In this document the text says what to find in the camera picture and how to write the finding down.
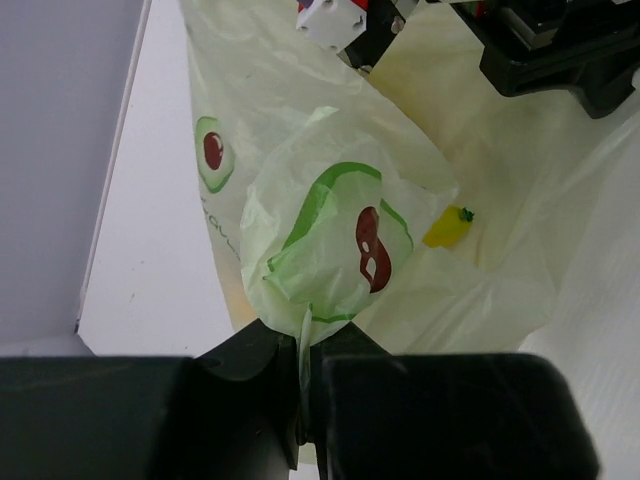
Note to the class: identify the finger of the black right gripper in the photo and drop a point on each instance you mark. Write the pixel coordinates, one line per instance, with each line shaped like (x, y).
(385, 20)

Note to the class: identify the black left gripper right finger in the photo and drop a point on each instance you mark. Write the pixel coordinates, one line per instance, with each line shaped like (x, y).
(375, 415)

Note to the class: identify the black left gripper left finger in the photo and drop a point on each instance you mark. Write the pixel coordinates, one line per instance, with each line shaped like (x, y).
(228, 414)

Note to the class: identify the green printed plastic bag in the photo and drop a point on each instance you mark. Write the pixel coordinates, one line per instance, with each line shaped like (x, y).
(318, 183)

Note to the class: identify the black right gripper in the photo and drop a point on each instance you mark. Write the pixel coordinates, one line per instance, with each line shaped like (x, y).
(589, 48)

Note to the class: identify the yellow fake fruit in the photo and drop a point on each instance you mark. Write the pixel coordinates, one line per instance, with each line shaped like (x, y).
(450, 228)

